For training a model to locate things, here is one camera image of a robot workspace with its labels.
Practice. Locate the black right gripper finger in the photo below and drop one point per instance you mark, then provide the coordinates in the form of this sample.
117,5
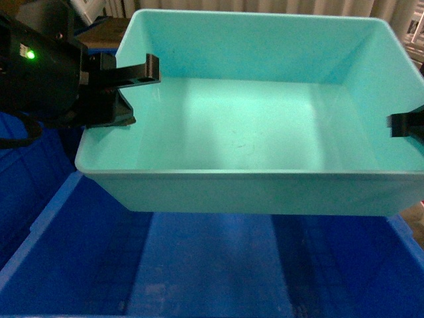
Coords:
409,124

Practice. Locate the cardboard box on shelf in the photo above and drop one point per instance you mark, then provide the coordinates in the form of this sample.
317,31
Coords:
105,34

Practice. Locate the blue crate upper left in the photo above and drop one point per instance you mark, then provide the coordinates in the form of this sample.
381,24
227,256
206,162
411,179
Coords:
30,177

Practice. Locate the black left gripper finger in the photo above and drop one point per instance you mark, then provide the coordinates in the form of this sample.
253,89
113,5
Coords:
140,74
124,113

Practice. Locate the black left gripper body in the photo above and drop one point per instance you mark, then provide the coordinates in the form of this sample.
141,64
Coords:
45,69

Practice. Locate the teal plastic tray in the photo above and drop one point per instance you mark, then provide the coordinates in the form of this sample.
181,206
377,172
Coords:
262,113

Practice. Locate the large blue open crate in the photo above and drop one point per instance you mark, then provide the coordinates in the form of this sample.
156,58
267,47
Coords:
87,256

